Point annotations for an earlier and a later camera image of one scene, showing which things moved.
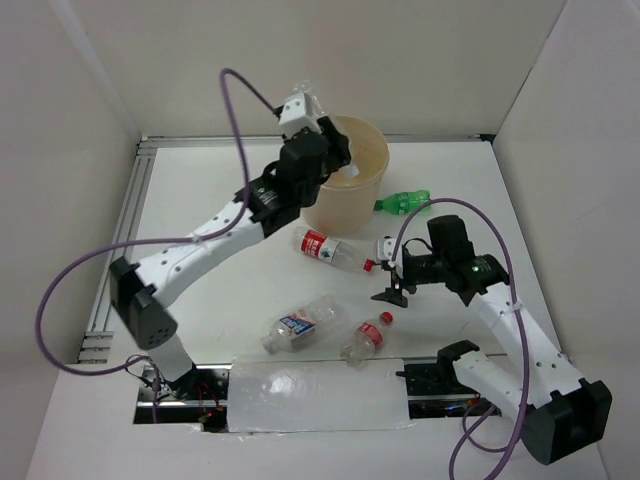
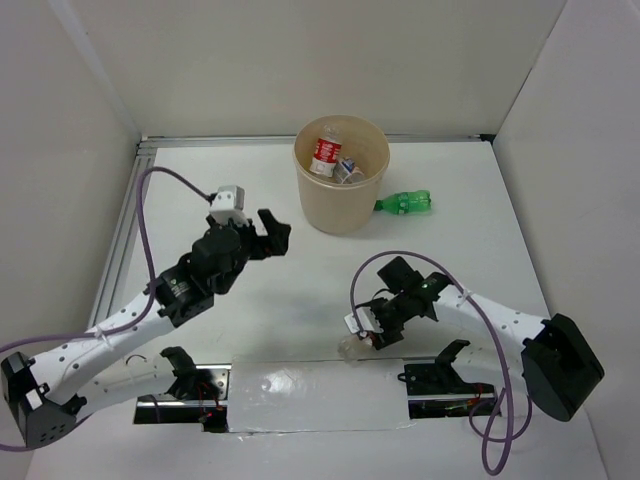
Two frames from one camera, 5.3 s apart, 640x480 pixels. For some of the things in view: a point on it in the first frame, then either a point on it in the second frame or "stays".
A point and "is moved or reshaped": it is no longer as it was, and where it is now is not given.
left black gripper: [338, 150] -> [278, 233]
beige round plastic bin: [347, 204] stays
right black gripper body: [422, 270] -> [391, 314]
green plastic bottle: [403, 202] stays
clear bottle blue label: [322, 316] -> [347, 172]
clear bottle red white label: [329, 249] is moved or reshaped
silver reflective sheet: [267, 394] stays
